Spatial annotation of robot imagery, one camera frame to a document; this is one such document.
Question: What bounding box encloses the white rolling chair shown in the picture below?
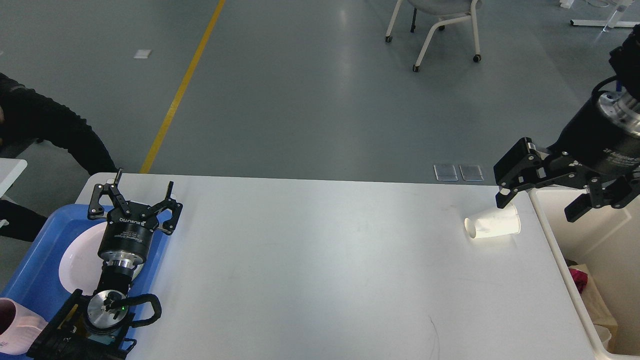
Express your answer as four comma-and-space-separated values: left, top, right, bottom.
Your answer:
407, 0, 482, 73

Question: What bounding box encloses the white paper cup lying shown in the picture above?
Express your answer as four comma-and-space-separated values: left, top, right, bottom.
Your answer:
463, 203, 521, 240

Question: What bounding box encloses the pink plate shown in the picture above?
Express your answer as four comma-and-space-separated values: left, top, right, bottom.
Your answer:
58, 220, 146, 295

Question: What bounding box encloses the crushed red can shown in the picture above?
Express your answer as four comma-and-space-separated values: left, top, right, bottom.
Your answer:
569, 268, 590, 294

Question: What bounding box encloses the metal floor plate left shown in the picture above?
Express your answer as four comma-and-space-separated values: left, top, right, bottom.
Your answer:
433, 163, 459, 182

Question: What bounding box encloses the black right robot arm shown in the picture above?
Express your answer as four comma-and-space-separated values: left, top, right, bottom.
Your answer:
493, 25, 640, 223

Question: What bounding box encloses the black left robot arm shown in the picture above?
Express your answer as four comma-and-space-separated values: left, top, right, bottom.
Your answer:
26, 170, 183, 360

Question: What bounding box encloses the metal floor plate right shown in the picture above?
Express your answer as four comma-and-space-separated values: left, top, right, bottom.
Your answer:
458, 164, 485, 182

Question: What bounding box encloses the pink mug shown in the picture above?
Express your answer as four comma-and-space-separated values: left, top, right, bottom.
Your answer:
0, 297, 48, 355

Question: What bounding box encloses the seated person in black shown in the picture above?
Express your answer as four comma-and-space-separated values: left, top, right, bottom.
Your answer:
0, 72, 118, 243

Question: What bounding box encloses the white paper cup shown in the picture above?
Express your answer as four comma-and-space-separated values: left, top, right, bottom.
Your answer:
463, 203, 521, 240
593, 324, 612, 351

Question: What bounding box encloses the white floor stand base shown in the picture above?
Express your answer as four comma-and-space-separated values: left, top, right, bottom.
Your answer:
558, 0, 640, 32

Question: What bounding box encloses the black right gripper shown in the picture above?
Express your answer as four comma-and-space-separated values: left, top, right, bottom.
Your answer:
493, 92, 640, 223

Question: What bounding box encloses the beige plastic bin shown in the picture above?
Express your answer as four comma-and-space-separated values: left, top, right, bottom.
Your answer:
528, 187, 640, 360

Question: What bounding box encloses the white side table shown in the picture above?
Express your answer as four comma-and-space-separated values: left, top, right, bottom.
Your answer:
0, 157, 28, 197

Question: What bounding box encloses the metal floor plate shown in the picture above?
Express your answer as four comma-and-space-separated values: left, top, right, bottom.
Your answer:
458, 164, 485, 182
433, 163, 459, 182

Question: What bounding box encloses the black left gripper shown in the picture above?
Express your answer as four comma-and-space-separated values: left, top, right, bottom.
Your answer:
88, 169, 184, 268

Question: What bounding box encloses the blue plastic tray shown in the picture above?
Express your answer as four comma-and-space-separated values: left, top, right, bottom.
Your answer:
0, 203, 175, 360

